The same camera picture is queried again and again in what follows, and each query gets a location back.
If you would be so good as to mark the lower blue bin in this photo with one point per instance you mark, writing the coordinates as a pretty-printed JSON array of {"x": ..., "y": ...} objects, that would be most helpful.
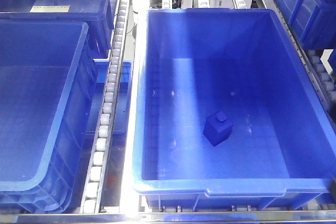
[{"x": 100, "y": 96}]

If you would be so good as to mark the left blue plastic bin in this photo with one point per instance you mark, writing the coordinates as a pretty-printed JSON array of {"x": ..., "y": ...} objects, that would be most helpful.
[{"x": 48, "y": 79}]

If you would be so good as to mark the steel shelf divider rail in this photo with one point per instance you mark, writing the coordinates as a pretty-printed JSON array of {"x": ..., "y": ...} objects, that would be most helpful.
[{"x": 129, "y": 198}]

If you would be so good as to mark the blue plastic block part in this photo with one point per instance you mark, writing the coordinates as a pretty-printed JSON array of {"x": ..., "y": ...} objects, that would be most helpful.
[{"x": 218, "y": 127}]

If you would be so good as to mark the large blue plastic bin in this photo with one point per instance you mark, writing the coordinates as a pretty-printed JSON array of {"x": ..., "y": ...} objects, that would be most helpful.
[{"x": 281, "y": 151}]

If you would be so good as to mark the right blue plastic bin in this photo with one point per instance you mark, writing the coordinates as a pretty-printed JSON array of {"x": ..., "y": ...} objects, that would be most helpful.
[{"x": 311, "y": 21}]

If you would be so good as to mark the white roller track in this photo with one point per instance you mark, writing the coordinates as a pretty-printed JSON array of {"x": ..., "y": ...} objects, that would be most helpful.
[{"x": 96, "y": 171}]

